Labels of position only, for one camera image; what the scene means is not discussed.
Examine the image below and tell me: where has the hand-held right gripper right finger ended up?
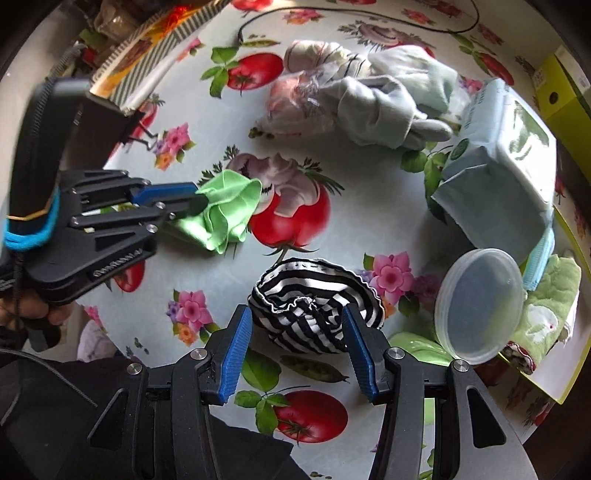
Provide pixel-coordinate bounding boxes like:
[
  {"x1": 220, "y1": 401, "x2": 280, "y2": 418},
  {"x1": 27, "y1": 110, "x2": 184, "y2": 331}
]
[{"x1": 341, "y1": 305, "x2": 539, "y2": 480}]

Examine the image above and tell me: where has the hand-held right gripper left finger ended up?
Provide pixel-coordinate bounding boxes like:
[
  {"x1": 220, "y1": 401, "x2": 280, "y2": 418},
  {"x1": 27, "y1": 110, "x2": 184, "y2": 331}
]
[{"x1": 69, "y1": 304, "x2": 254, "y2": 480}]

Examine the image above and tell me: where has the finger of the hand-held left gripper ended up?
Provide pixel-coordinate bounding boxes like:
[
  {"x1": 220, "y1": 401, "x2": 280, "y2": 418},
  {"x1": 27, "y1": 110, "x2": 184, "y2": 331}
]
[
  {"x1": 60, "y1": 170, "x2": 199, "y2": 217},
  {"x1": 69, "y1": 194, "x2": 208, "y2": 252}
]

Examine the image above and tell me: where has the light green cloth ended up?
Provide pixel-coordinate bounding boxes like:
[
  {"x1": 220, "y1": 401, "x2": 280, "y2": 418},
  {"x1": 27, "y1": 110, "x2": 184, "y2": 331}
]
[{"x1": 161, "y1": 170, "x2": 263, "y2": 256}]

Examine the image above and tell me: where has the black white striped cloth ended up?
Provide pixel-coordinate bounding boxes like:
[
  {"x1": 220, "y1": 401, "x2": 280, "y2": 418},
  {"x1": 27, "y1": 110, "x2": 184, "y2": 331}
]
[{"x1": 248, "y1": 257, "x2": 385, "y2": 355}]

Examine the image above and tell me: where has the green towel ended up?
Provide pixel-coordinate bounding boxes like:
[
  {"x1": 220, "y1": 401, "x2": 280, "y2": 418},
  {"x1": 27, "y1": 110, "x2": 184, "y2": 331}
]
[{"x1": 501, "y1": 253, "x2": 583, "y2": 370}]

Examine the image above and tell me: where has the green-edged white tray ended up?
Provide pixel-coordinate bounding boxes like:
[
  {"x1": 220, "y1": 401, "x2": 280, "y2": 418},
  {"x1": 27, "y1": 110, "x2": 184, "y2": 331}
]
[{"x1": 503, "y1": 203, "x2": 591, "y2": 404}]

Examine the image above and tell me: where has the blue face mask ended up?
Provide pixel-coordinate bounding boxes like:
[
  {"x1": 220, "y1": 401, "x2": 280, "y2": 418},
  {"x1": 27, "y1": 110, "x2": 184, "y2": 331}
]
[{"x1": 522, "y1": 226, "x2": 556, "y2": 291}]

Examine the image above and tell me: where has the grey sock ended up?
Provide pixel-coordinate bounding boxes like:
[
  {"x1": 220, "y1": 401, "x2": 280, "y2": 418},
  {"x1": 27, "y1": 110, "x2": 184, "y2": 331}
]
[{"x1": 318, "y1": 75, "x2": 454, "y2": 149}]

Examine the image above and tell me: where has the light blue sock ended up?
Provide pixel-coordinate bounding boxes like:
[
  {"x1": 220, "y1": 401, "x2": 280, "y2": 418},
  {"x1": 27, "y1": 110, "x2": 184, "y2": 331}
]
[{"x1": 369, "y1": 44, "x2": 460, "y2": 116}]

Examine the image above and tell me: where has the person's left hand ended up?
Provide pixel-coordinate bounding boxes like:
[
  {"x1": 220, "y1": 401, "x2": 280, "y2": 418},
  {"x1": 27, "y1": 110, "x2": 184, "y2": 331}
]
[{"x1": 0, "y1": 295, "x2": 75, "y2": 352}]

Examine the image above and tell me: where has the green round container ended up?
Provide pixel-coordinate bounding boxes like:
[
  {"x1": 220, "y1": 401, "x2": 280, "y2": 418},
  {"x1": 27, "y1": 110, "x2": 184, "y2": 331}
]
[{"x1": 388, "y1": 331, "x2": 455, "y2": 425}]

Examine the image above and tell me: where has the black binder clip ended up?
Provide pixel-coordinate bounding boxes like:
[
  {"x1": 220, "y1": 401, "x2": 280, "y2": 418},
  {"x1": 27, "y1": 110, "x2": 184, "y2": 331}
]
[{"x1": 121, "y1": 111, "x2": 160, "y2": 151}]

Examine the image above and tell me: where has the floral tablecloth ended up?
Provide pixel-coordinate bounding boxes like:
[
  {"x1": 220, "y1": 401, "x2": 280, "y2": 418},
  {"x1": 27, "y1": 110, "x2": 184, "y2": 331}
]
[{"x1": 76, "y1": 0, "x2": 591, "y2": 480}]

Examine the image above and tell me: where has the clear plastic lid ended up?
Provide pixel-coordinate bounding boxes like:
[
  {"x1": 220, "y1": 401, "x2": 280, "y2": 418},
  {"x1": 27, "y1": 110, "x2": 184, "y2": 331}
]
[{"x1": 434, "y1": 248, "x2": 527, "y2": 363}]

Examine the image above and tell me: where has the yellow printed box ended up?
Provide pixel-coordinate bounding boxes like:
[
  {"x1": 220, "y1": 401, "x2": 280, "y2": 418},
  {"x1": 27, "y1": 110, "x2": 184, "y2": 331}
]
[{"x1": 90, "y1": 0, "x2": 232, "y2": 114}]

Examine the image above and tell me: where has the clear plastic bag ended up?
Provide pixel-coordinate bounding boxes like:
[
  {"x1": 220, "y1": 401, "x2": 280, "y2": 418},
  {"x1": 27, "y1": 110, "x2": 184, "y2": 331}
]
[{"x1": 255, "y1": 65, "x2": 342, "y2": 137}]

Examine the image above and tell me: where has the pale green wet wipes pack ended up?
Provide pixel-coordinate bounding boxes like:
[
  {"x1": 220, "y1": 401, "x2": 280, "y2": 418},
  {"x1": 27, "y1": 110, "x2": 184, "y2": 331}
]
[{"x1": 431, "y1": 78, "x2": 557, "y2": 264}]

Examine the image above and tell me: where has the green cardboard box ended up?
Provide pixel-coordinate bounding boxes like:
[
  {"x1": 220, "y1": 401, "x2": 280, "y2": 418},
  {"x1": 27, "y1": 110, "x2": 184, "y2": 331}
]
[{"x1": 536, "y1": 44, "x2": 591, "y2": 141}]

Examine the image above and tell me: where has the black cable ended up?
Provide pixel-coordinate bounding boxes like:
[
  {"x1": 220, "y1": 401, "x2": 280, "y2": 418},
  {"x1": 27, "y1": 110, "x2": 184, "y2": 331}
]
[{"x1": 238, "y1": 0, "x2": 481, "y2": 44}]

